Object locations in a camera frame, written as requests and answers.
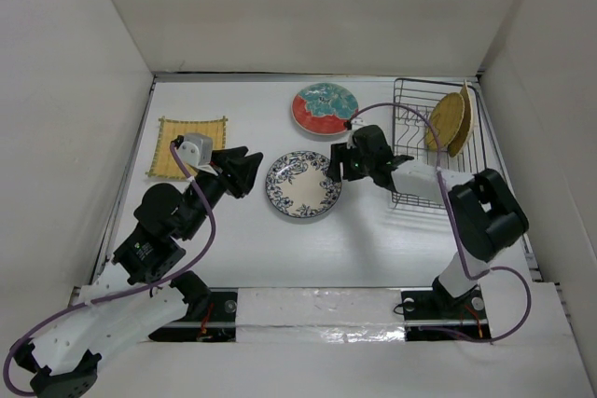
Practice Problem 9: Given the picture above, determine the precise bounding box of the black wire dish rack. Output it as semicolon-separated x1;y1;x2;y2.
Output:
389;77;490;213

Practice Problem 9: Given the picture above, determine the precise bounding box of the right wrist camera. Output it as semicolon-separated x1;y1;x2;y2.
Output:
344;117;368;148

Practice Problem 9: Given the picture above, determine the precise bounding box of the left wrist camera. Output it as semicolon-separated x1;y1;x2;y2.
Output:
173;133;214;169

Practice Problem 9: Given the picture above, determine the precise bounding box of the fan-shaped bamboo tray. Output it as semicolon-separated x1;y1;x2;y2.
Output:
448;80;474;158

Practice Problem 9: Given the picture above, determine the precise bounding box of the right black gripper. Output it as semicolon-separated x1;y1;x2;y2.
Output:
326;142;374;183

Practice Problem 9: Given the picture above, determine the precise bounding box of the blue floral white plate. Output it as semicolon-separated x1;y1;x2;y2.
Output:
265;150;341;219

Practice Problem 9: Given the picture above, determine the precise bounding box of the red teal ceramic plate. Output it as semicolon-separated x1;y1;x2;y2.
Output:
291;82;359;136

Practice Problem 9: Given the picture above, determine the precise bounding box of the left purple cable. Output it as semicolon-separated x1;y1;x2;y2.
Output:
2;144;217;394

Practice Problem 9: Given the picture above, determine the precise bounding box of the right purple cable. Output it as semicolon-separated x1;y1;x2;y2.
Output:
344;103;534;344

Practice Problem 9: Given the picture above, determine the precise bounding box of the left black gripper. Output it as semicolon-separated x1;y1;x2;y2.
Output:
182;145;263;240

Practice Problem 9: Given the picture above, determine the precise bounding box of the purple cable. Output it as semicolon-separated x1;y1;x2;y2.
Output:
2;144;217;394
344;103;534;344

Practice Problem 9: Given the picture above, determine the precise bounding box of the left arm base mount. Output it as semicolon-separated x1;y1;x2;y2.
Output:
148;288;238;343

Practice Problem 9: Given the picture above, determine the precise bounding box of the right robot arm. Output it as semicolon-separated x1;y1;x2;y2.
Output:
327;125;529;317

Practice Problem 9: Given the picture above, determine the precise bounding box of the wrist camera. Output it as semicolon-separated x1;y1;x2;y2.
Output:
344;117;368;148
173;133;214;169

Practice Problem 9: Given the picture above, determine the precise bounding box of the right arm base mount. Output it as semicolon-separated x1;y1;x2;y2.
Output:
393;281;492;342

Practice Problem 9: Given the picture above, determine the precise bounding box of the round bamboo plate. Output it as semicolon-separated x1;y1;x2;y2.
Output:
424;92;465;150

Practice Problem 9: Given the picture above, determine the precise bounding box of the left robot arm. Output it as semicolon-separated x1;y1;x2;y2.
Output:
3;146;263;397

